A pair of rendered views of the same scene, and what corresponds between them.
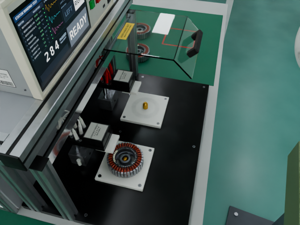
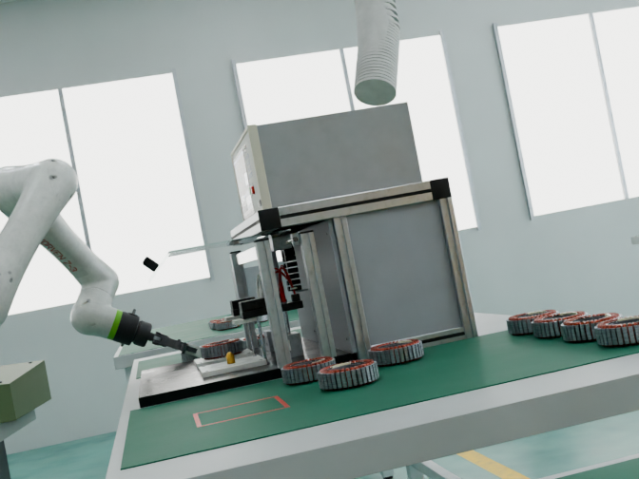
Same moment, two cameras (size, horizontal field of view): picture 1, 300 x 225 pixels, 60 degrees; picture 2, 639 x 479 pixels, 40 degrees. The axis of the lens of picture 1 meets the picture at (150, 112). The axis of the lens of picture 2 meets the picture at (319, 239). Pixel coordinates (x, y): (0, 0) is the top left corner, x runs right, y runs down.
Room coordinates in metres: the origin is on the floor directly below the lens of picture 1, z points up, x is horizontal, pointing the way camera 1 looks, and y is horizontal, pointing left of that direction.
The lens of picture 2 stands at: (2.67, -0.65, 0.99)
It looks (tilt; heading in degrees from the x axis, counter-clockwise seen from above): 1 degrees up; 155
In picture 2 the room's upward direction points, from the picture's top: 11 degrees counter-clockwise
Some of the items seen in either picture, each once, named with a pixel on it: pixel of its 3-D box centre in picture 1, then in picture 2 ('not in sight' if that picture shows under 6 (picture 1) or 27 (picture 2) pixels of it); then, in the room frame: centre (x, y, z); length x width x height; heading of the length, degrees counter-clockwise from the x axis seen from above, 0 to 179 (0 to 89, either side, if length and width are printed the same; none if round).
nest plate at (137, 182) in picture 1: (126, 163); (223, 357); (0.42, 0.08, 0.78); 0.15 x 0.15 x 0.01; 76
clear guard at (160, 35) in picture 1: (147, 39); (216, 257); (0.72, 0.01, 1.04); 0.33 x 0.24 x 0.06; 76
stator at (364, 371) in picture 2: not in sight; (348, 374); (1.20, 0.05, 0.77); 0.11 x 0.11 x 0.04
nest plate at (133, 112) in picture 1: (145, 108); (231, 365); (0.66, 0.02, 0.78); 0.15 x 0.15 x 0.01; 76
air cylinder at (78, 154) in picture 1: (82, 150); (275, 338); (0.46, 0.22, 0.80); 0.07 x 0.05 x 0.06; 166
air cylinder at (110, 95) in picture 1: (108, 97); (289, 344); (0.69, 0.16, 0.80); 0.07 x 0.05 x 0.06; 166
